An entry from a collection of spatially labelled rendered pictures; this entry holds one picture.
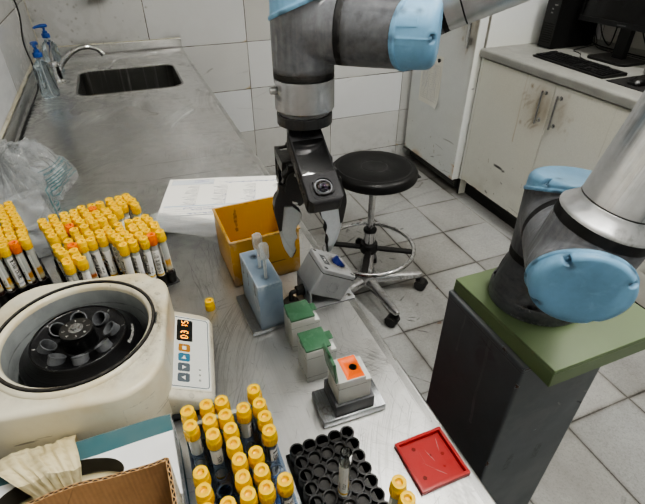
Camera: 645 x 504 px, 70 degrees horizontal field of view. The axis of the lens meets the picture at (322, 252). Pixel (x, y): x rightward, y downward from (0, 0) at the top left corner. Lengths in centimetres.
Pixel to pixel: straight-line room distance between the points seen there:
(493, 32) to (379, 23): 234
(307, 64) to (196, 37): 229
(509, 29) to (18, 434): 276
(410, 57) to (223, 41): 237
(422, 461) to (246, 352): 31
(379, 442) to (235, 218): 52
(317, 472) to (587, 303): 38
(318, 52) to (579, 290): 41
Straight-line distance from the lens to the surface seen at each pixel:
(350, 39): 54
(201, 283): 90
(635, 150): 58
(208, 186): 120
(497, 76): 275
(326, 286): 79
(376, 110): 333
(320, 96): 58
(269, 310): 75
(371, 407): 67
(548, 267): 60
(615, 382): 214
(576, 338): 82
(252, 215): 95
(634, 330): 88
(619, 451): 194
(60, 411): 62
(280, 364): 73
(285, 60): 57
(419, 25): 53
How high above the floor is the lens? 143
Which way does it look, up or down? 36 degrees down
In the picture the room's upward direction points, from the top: straight up
